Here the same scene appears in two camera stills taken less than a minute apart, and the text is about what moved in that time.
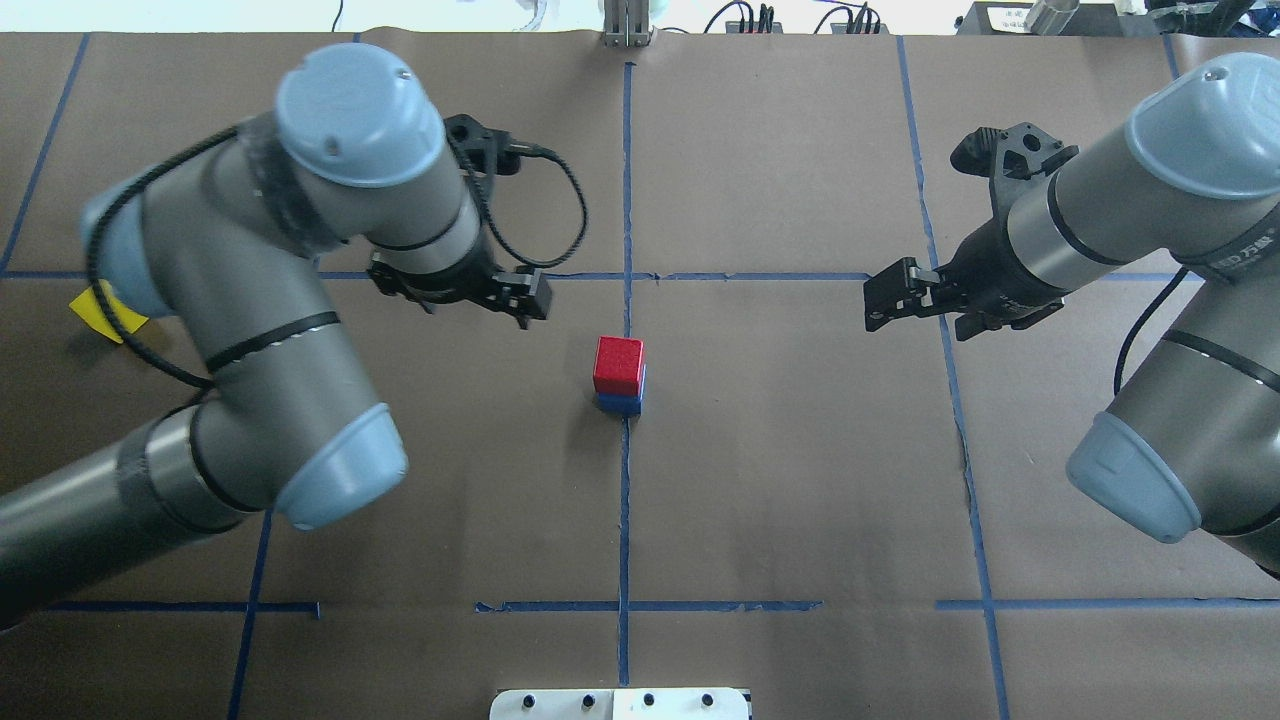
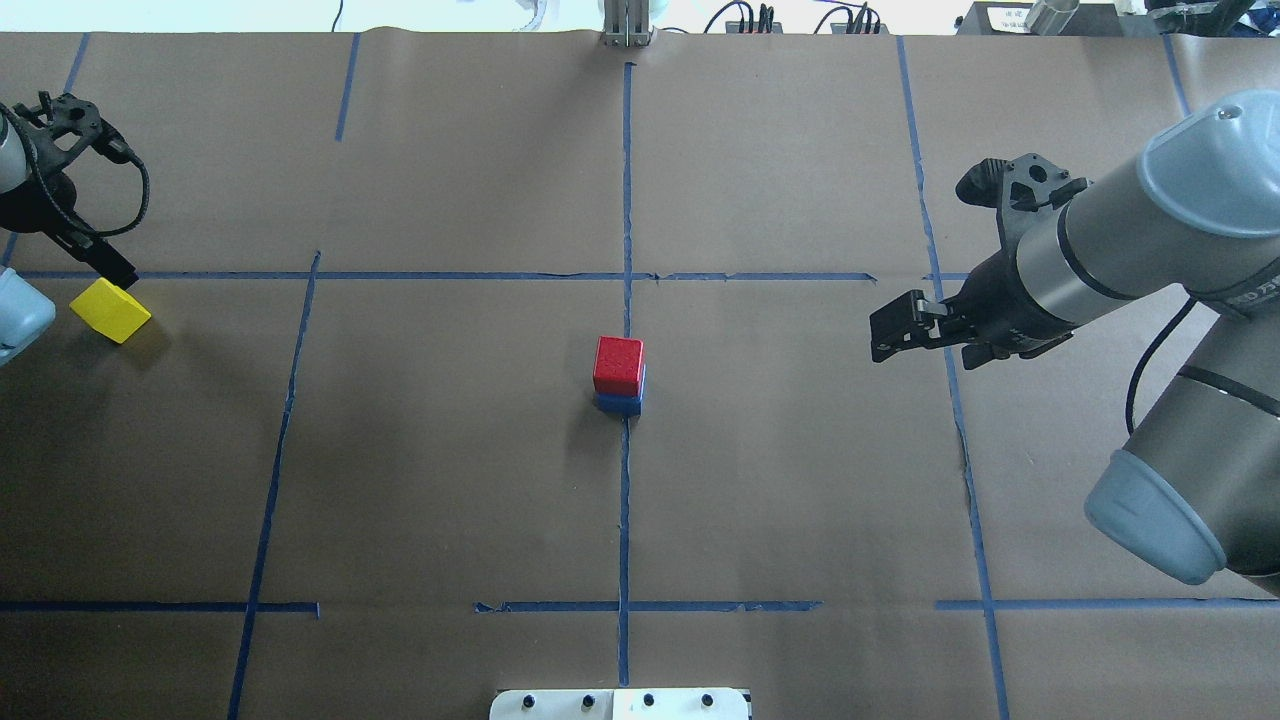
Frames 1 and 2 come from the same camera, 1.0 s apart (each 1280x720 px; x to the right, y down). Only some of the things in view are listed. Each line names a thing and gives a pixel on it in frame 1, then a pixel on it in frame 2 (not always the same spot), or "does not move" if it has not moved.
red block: x=618 y=365 does not move
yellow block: x=88 y=306 does not move
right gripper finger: x=875 y=317 to x=879 y=356
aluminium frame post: x=626 y=23 does not move
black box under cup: x=1090 y=19 does not move
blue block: x=623 y=405 does not move
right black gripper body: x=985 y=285 to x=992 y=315
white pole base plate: x=620 y=704 does not move
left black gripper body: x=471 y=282 to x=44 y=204
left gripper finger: x=537 y=304 to x=106 y=260
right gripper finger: x=901 y=290 to x=909 y=319
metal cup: x=1048 y=17 does not move
